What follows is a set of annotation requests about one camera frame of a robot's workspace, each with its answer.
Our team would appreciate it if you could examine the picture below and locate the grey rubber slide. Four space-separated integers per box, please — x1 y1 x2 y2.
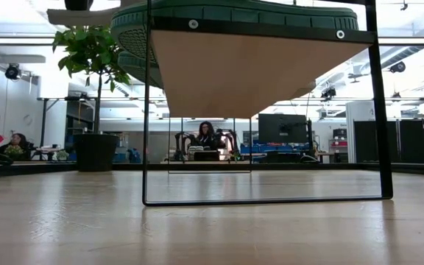
46 0 150 27

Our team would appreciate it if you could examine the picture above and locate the green leafy plant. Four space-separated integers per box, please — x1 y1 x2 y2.
52 24 132 135

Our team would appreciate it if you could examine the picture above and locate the black plant pot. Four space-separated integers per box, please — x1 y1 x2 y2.
73 132 120 173

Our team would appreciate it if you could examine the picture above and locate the person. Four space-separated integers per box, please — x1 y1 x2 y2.
0 132 29 162
196 121 219 150

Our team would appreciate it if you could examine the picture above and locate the black computer monitor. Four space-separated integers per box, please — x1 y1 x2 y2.
258 113 308 145

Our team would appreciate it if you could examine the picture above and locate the black cabinet row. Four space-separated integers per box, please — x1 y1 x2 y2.
353 119 424 165

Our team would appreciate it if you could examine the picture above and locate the black aluminium table frame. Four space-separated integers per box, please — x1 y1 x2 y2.
0 161 424 180

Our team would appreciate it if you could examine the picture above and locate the wooden shelf black metal frame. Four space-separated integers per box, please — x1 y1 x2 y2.
141 0 394 206

